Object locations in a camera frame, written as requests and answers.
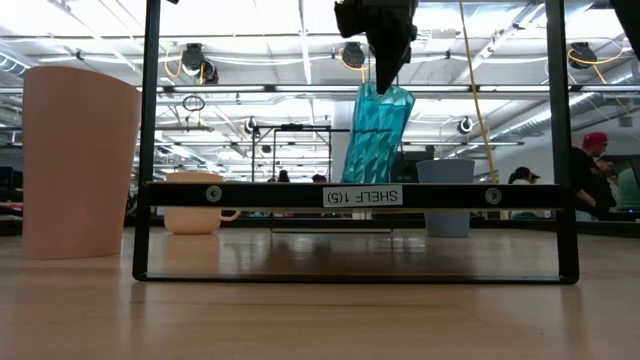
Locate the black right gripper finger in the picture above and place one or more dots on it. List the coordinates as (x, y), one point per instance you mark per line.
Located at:
(387, 75)

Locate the teal faceted glass tumbler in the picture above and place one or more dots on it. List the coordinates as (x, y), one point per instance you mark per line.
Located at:
(375, 140)

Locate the blue plastic cup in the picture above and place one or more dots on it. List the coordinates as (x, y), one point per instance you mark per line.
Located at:
(445, 171)

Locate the peach plastic tumbler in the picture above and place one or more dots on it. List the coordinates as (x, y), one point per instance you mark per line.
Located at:
(80, 165)

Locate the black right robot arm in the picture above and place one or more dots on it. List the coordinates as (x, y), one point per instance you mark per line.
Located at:
(631, 20)

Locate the white shelf label sticker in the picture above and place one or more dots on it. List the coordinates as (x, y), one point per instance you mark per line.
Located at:
(362, 196)

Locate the person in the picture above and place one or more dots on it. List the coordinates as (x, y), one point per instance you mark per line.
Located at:
(585, 170)
(319, 178)
(522, 176)
(283, 176)

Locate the wooden shelf with black frame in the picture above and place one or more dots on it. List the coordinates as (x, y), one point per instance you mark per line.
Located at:
(270, 196)

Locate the black metal table frame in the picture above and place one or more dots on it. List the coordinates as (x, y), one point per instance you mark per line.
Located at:
(151, 100)

